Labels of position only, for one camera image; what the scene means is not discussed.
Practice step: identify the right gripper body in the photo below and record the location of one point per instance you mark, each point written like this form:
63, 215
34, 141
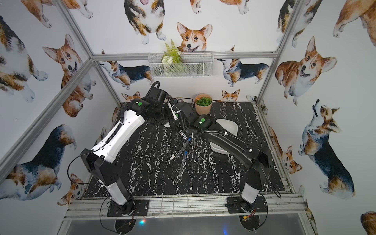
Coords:
185, 127

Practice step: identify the test tube blue cap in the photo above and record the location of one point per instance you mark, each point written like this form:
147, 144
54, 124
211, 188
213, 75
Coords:
183, 165
182, 133
183, 147

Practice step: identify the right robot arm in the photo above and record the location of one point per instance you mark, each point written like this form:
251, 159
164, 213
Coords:
257, 161

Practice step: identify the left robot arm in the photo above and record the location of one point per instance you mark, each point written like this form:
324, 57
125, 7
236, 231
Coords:
100, 160

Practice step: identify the peach plant pot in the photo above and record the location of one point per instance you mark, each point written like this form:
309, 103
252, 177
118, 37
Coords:
203, 104

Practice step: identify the green fern plant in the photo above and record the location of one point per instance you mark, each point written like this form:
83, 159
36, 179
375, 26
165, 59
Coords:
172, 60

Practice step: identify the white wire basket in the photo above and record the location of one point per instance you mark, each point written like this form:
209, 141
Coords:
186, 64

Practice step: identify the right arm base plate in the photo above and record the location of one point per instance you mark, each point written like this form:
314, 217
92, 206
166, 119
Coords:
240, 205

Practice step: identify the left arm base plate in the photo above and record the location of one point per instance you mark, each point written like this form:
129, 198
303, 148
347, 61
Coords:
130, 208

